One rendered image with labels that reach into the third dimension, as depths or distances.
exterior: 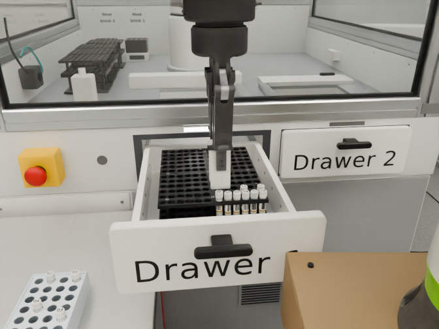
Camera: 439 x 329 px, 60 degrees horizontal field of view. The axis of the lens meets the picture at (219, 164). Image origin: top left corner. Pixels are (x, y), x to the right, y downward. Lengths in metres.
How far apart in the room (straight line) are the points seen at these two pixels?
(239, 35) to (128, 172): 0.45
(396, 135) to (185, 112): 0.46
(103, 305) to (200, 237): 0.22
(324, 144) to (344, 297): 0.43
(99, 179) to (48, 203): 0.13
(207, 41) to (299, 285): 0.32
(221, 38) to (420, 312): 0.38
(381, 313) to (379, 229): 0.57
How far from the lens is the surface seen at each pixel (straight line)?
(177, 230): 0.50
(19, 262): 0.79
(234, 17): 0.48
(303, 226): 0.53
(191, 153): 0.78
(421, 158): 1.00
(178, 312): 1.09
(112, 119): 0.81
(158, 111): 0.78
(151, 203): 0.73
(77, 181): 0.87
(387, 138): 0.91
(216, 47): 0.49
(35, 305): 0.62
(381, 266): 0.57
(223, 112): 0.49
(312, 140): 0.84
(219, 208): 0.61
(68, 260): 0.76
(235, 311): 1.11
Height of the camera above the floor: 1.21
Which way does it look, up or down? 25 degrees down
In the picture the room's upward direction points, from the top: straight up
